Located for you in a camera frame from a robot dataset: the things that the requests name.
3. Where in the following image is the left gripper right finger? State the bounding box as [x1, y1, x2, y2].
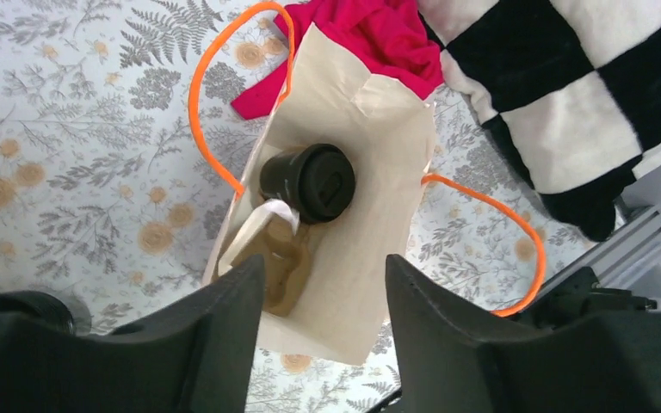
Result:
[386, 255, 661, 412]

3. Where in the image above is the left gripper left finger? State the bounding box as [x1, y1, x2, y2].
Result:
[0, 256, 265, 412]

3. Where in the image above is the single brown pulp carrier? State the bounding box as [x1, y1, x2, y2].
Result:
[232, 218, 312, 317]

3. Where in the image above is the white straw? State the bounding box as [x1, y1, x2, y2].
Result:
[216, 199, 300, 276]

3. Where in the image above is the dark translucent coffee cup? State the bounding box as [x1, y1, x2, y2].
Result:
[259, 149, 306, 205]

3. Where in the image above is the black cup lid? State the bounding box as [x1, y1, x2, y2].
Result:
[298, 144, 356, 225]

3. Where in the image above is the beige paper bag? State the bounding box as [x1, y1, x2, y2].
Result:
[187, 2, 446, 366]

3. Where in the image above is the black ribbed cup stack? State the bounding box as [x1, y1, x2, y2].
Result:
[0, 291, 77, 335]

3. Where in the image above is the floral table mat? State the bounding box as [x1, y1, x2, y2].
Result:
[0, 1, 595, 412]

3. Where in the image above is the black white checkered blanket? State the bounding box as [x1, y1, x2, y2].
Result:
[419, 0, 661, 242]

